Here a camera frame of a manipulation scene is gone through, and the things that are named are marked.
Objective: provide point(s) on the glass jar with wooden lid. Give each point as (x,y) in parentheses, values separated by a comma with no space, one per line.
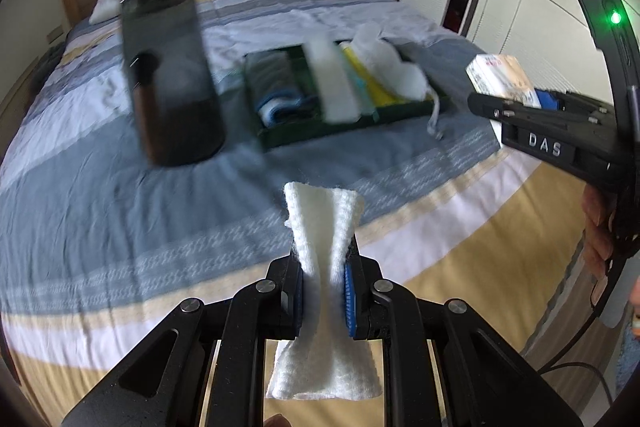
(170,82)

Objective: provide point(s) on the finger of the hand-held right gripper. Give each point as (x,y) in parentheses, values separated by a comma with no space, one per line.
(546,99)
(500,112)

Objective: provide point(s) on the dark grey rolled towel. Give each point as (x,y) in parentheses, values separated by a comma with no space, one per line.
(277,92)

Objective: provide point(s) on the small tissue pack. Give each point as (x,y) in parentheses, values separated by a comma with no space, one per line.
(500,74)

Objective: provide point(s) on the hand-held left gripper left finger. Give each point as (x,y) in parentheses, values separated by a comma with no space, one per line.
(285,302)

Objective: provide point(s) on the person's right hand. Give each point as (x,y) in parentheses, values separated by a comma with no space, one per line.
(597,232)

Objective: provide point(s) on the yellow folded towel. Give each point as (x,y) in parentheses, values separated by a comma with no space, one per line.
(375,89)

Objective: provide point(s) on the striped duvet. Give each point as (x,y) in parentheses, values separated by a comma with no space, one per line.
(150,217)

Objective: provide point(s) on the person's left hand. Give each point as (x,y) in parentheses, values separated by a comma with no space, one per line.
(277,422)

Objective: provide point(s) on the beige wall switch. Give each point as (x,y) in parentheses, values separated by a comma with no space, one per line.
(55,35)

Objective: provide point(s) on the white towel with teal trim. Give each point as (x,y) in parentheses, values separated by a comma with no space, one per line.
(330,77)

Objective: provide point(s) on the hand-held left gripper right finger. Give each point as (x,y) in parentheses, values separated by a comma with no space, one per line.
(351,302)

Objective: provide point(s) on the white waffle washcloth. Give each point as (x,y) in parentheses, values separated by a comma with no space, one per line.
(325,227)

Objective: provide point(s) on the person's right forearm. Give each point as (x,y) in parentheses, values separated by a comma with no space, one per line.
(635,297)

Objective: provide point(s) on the green rectangular tray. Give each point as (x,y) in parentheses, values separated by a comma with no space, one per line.
(300,132)

